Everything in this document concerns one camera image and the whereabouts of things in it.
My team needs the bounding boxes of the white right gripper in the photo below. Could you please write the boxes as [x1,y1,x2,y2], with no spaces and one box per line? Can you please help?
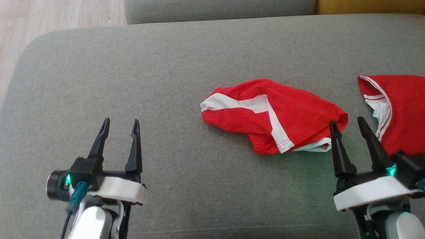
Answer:
[329,116,422,212]

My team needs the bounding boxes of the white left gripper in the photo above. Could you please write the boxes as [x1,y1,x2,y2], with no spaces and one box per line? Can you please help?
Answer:
[87,118,147,205]

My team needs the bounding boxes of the red Bulls 23 jersey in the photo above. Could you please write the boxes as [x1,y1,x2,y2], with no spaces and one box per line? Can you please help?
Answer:
[358,75,425,156]

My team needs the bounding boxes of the red white basketball shorts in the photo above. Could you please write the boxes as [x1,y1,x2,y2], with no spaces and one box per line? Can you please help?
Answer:
[200,78,348,155]

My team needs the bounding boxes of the yellow backed grey sofa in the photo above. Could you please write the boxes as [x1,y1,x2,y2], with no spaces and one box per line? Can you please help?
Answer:
[125,0,425,25]

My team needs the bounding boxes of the black cable with teal plug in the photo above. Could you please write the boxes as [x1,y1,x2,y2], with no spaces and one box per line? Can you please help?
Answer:
[61,182,89,239]

